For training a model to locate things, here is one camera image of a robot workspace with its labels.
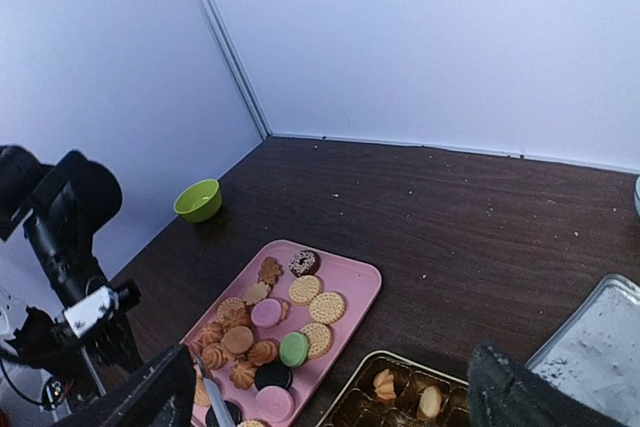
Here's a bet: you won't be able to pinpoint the black sandwich cookie lower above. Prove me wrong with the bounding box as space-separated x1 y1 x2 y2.
205 399 244 427

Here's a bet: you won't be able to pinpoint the green sandwich cookie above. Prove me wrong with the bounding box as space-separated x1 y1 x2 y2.
279 332 309 368

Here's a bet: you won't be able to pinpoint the swirl butter cookie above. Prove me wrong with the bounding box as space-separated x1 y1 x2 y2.
416 385 443 421

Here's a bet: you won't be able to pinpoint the green plastic bowl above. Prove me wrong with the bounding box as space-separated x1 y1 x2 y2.
173 179 223 223

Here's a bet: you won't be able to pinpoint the brown leaf cookie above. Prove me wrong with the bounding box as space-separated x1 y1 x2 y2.
372 368 397 404

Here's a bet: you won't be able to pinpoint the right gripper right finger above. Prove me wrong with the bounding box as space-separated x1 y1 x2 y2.
467 344 620 427

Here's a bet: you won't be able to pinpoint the gold cookie tin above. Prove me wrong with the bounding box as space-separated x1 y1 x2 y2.
318 350 471 426

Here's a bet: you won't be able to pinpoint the chocolate sprinkle donut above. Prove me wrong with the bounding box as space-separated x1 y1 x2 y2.
288 249 321 277

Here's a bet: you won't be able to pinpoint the plain round brown cookie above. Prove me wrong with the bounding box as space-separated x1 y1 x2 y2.
221 326 255 357

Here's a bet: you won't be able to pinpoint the pink sandwich cookie upper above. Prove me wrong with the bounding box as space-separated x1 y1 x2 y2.
251 298 284 328

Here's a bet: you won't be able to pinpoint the pink sandwich cookie lower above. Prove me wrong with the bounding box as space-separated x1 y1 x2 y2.
255 385 295 423

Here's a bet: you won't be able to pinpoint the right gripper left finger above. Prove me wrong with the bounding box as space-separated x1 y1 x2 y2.
59 344 196 426

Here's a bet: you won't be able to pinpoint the pink plastic tray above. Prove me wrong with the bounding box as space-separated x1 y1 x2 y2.
181 239 382 426

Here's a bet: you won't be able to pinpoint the beige round biscuit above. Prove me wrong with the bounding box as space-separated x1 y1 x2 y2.
288 275 323 306
309 291 346 325
299 322 333 359

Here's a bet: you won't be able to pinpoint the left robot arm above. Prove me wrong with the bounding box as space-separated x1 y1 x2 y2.
1 145 143 380

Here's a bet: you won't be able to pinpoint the black sandwich cookie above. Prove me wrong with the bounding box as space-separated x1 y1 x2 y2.
205 399 244 427
254 361 293 391

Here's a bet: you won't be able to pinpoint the metal serving tongs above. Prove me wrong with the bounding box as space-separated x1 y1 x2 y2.
194 354 236 427

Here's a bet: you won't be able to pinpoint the left aluminium frame post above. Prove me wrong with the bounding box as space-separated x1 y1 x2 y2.
197 0 273 140

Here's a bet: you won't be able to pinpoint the pink sandwich cookie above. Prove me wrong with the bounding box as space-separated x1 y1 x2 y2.
255 385 295 423
251 298 284 328

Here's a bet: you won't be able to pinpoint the beige round biscuit top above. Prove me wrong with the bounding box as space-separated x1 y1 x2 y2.
288 275 323 306

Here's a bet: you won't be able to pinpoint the black sandwich cookie upper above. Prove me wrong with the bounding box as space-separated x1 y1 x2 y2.
254 361 293 391

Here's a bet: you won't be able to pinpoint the beige flower cookie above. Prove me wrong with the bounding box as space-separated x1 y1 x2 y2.
242 281 272 308

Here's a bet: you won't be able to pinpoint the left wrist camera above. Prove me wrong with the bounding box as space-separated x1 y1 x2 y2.
62 279 141 339

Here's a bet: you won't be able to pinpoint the silver tin lid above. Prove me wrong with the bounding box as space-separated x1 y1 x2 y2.
526 274 639 426

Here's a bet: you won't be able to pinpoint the pale ceramic bowl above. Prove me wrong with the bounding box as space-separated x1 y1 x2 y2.
633 176 640 218

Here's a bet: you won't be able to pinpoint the brown tree cookie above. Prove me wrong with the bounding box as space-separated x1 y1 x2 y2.
258 257 283 287

